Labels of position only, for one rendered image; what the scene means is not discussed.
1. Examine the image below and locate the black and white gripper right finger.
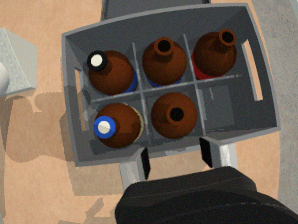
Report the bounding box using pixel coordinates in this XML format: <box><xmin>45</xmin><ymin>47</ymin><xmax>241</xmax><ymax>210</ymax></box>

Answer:
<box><xmin>199</xmin><ymin>136</ymin><xmax>238</xmax><ymax>170</ymax></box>

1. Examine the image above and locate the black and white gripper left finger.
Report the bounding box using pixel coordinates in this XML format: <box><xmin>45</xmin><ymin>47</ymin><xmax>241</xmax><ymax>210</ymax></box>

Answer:
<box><xmin>118</xmin><ymin>147</ymin><xmax>151</xmax><ymax>192</ymax></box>

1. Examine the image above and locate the grey bottle crate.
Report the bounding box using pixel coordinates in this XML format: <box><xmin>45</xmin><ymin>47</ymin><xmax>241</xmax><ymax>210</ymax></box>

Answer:
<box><xmin>61</xmin><ymin>3</ymin><xmax>281</xmax><ymax>167</ymax></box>

